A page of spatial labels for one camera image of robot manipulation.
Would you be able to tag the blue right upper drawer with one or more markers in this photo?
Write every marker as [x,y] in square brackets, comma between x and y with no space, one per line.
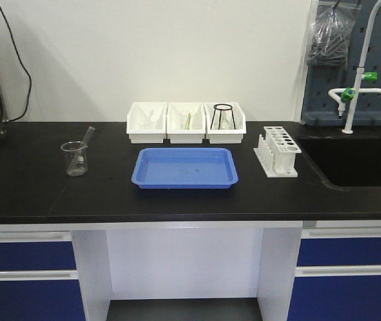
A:
[340,251]

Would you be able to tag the glass flask under tripod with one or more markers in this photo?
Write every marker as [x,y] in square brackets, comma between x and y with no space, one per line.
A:
[224,123]

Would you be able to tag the blue right lower drawer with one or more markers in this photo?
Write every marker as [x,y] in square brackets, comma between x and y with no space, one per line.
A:
[336,298]

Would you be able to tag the blue plastic tray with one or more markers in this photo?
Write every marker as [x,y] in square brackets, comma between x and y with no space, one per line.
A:
[185,168]

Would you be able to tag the blue left lower drawer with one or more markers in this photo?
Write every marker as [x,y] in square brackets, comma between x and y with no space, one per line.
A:
[41,300]

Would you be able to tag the white storage bin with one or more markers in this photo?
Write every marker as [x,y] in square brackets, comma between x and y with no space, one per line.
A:
[226,136]
[175,119]
[140,110]

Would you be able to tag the black sink basin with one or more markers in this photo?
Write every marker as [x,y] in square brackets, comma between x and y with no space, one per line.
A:
[346,162]

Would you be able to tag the white right storage bin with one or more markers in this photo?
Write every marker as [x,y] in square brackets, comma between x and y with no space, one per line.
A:
[226,136]

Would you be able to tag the grey pegboard drying rack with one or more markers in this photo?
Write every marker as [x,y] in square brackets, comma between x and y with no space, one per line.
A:
[319,109]

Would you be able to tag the glassware in left bin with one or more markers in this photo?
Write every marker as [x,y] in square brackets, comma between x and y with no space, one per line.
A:
[148,123]

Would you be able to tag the clear bag of pegs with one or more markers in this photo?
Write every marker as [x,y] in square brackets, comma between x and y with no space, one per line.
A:
[331,33]

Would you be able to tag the black wire tripod stand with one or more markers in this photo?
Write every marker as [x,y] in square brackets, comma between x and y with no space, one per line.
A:
[217,109]

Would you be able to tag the white middle storage bin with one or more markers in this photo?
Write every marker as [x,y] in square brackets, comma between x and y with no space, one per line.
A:
[175,119]

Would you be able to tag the blue left upper drawer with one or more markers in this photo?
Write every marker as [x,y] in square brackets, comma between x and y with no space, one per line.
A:
[34,256]

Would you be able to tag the white left storage bin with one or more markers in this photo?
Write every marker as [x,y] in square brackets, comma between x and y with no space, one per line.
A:
[140,110]

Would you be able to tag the clear glass test tube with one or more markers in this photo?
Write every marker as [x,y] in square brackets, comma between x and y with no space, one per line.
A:
[87,137]

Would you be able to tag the blue drawer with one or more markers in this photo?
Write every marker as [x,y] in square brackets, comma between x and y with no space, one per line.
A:
[340,251]
[41,300]
[336,298]
[34,256]

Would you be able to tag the white test tube rack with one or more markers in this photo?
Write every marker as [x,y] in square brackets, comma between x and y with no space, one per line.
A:
[276,152]

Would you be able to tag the clear glass beaker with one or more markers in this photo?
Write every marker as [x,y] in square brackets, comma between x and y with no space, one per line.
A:
[75,157]

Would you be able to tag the clear beaker in middle bin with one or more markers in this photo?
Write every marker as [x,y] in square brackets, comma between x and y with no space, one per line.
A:
[193,114]

